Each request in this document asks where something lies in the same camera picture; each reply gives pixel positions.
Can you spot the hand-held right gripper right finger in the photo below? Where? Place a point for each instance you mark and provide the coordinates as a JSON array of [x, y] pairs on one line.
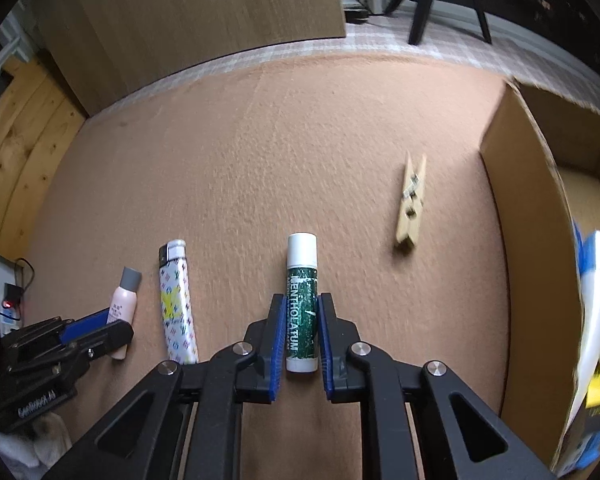
[[326, 345]]

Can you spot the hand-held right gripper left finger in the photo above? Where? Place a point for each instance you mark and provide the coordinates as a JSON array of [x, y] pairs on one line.
[[275, 345]]

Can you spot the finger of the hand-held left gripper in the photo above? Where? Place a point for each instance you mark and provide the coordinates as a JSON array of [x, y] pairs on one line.
[[110, 337], [87, 329]]

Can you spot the small pink bottle grey cap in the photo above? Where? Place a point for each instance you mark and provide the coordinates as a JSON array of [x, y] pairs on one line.
[[124, 302]]

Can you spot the green lip balm stick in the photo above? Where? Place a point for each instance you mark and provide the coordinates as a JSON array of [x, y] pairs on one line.
[[301, 310]]

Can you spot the cardboard box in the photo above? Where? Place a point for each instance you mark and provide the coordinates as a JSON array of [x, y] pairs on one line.
[[530, 260]]

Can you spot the white sunscreen bottle blue cap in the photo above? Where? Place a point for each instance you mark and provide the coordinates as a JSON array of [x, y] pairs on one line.
[[595, 300]]

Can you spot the white cloth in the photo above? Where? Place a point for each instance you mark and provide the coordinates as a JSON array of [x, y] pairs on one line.
[[45, 440]]

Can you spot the patterned lighter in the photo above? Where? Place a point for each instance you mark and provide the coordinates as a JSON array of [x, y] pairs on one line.
[[177, 310]]

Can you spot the white power strip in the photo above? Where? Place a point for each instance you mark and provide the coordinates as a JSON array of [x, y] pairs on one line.
[[10, 275]]

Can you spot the wooden clothespin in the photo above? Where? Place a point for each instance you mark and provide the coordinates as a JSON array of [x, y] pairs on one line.
[[410, 210]]

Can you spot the pine plank board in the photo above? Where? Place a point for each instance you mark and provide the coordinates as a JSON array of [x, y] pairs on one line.
[[20, 150]]

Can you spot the large wooden panel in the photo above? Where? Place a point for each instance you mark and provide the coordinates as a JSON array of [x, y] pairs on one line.
[[190, 20]]

